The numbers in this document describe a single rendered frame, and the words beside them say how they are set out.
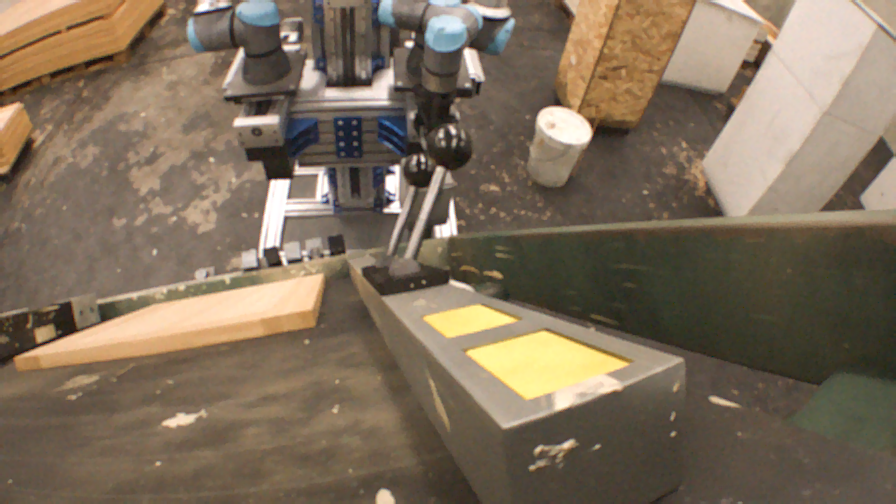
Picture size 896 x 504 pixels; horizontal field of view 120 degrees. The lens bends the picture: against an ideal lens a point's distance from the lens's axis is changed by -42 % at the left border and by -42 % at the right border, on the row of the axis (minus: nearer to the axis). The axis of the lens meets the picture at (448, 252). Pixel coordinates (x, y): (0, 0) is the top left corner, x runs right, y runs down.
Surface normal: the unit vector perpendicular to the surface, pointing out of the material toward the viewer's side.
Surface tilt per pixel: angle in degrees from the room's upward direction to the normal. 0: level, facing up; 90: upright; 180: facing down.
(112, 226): 0
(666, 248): 90
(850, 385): 55
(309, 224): 0
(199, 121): 0
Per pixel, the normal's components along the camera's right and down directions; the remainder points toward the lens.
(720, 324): -0.95, 0.18
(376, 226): 0.11, -0.55
